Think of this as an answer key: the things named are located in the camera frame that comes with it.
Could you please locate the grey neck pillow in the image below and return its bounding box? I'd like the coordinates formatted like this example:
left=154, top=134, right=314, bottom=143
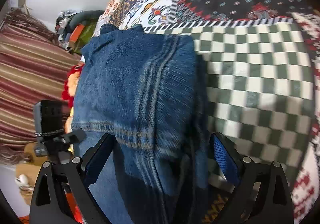
left=69, top=10, right=104, bottom=30

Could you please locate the orange sleeve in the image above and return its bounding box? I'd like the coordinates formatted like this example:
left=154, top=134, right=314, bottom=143
left=63, top=183, right=84, bottom=223

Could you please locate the blue denim jacket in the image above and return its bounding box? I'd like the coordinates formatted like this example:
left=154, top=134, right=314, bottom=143
left=72, top=24, right=209, bottom=223

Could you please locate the green patterned storage box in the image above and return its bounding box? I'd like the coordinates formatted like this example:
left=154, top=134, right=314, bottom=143
left=74, top=21, right=97, bottom=54

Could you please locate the orange shoe box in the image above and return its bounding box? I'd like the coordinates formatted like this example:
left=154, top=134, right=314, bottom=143
left=69, top=24, right=85, bottom=43

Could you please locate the patchwork patterned bedspread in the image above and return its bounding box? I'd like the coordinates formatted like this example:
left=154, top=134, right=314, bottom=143
left=98, top=0, right=319, bottom=223

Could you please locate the striped brown curtain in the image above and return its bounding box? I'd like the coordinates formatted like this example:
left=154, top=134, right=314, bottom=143
left=1, top=9, right=80, bottom=165

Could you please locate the red plush toy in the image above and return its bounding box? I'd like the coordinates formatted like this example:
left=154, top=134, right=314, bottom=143
left=61, top=61, right=85, bottom=108

